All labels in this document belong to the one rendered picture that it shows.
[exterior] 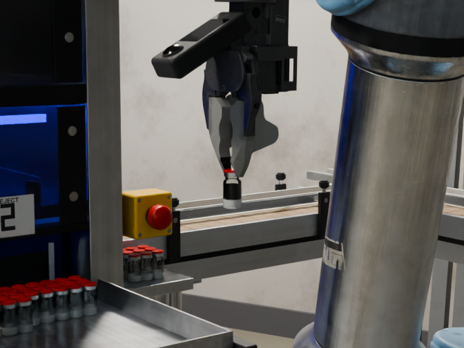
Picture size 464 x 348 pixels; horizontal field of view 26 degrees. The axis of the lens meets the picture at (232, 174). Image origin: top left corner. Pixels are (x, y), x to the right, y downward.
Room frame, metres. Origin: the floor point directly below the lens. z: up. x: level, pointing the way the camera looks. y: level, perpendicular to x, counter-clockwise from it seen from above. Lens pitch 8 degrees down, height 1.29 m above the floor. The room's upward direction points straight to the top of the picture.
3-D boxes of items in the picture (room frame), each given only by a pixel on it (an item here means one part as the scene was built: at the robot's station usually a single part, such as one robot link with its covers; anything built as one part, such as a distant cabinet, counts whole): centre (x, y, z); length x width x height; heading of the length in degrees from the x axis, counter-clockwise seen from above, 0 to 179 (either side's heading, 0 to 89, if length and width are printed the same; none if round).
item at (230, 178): (1.16, 0.00, 1.10); 0.02 x 0.02 x 0.04
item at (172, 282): (1.66, 0.16, 0.87); 0.14 x 0.13 x 0.02; 37
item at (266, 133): (1.16, -0.03, 1.17); 0.06 x 0.03 x 0.09; 127
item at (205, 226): (1.90, 0.00, 0.92); 0.69 x 0.15 x 0.16; 127
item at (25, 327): (1.33, 0.28, 0.90); 0.02 x 0.02 x 0.05
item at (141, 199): (1.62, 0.15, 0.99); 0.08 x 0.07 x 0.07; 37
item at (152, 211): (1.58, 0.12, 0.99); 0.04 x 0.04 x 0.04; 37
